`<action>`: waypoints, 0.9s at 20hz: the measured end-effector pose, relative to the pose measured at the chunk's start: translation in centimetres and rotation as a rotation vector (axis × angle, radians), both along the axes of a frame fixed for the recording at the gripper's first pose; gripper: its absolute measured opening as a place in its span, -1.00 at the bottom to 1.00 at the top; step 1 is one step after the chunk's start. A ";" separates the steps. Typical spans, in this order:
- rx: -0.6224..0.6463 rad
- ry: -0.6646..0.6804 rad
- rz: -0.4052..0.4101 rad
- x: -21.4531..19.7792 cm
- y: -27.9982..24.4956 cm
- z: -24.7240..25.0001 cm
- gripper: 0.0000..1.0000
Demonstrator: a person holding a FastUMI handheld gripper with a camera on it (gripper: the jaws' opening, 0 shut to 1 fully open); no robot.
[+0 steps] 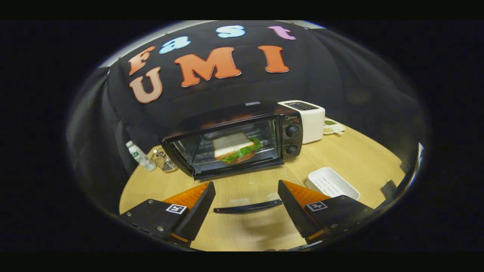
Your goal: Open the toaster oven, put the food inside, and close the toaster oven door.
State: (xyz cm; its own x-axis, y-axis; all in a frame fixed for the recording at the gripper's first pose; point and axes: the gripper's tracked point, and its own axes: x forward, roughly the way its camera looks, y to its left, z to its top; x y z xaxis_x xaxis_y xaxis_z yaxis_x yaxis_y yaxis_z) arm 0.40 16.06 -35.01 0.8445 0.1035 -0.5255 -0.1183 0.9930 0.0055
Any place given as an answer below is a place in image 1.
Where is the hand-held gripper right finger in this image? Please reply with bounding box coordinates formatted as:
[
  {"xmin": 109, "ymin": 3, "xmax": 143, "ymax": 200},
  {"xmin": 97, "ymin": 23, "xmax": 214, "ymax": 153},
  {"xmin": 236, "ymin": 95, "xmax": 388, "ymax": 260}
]
[{"xmin": 277, "ymin": 179, "xmax": 375, "ymax": 244}]

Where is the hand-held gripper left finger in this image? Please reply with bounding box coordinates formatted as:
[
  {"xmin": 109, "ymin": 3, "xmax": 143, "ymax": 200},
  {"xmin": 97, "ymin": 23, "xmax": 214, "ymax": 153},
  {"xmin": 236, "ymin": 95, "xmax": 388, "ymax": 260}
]
[{"xmin": 119, "ymin": 181, "xmax": 216, "ymax": 248}]

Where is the white bread lettuce sandwich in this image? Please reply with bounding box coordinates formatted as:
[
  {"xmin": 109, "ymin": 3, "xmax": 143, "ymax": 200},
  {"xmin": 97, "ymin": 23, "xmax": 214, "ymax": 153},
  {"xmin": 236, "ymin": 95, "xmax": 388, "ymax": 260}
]
[{"xmin": 212, "ymin": 132, "xmax": 264, "ymax": 164}]

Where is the black toaster oven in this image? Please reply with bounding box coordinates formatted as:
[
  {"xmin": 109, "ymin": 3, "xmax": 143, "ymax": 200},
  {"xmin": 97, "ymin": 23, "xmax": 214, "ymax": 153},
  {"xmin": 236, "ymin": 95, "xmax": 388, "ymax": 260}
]
[{"xmin": 161, "ymin": 100, "xmax": 304, "ymax": 215}]

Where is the white pop-up toaster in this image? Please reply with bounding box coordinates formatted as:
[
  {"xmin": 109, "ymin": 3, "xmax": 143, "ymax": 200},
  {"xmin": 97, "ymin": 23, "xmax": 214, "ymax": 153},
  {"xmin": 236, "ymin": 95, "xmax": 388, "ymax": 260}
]
[{"xmin": 278, "ymin": 100, "xmax": 326, "ymax": 144}]

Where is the white plastic tray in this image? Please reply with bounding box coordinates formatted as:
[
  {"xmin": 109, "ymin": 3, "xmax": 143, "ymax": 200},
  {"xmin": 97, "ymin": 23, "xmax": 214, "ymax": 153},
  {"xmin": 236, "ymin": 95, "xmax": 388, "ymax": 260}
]
[{"xmin": 306, "ymin": 167, "xmax": 361, "ymax": 201}]

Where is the white bottle green label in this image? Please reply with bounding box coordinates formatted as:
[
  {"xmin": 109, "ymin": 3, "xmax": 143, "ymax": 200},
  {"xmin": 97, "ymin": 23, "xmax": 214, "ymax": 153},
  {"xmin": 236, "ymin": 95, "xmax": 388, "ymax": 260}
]
[{"xmin": 126, "ymin": 141, "xmax": 157, "ymax": 172}]

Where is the white divided condiment dish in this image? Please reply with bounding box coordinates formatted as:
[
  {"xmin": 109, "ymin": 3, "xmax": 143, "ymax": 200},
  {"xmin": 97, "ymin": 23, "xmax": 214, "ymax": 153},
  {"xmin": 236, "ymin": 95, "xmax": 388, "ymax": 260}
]
[{"xmin": 323, "ymin": 119, "xmax": 346, "ymax": 136}]

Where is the small metal wire basket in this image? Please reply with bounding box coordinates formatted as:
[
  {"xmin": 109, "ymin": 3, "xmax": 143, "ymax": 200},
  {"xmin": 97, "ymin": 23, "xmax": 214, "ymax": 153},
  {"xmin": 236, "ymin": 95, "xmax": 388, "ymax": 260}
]
[{"xmin": 152, "ymin": 148, "xmax": 178, "ymax": 173}]

